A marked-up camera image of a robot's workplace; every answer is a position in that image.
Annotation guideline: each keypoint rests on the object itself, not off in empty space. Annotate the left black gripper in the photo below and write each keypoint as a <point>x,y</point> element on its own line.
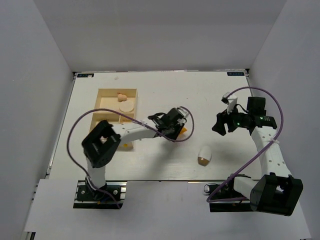
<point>174,136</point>

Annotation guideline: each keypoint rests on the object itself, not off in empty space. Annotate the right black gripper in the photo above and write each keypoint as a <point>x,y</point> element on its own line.
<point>223,118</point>

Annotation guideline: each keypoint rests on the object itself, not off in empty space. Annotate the orange sunscreen tube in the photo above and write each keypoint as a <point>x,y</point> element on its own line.
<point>182,131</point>

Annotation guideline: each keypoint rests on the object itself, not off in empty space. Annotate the round white powder puff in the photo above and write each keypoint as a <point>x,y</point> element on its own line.
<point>126,106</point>

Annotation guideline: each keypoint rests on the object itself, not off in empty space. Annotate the beige sponge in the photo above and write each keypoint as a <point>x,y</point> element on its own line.
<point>122,97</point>

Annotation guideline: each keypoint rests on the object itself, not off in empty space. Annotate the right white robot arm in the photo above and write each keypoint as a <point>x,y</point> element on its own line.
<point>277,191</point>

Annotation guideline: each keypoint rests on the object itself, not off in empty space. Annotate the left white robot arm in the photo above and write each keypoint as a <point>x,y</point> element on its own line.
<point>102,142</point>

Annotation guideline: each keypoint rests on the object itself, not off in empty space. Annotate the wooden compartment box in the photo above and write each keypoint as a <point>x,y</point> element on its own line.
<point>108,102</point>

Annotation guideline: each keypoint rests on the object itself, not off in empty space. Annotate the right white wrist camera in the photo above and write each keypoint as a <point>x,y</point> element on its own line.
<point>230,100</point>

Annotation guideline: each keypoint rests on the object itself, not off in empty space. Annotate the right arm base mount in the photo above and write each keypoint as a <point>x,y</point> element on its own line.
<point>233,197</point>

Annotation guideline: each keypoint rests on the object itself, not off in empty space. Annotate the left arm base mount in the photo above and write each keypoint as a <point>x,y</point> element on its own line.
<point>89,198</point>

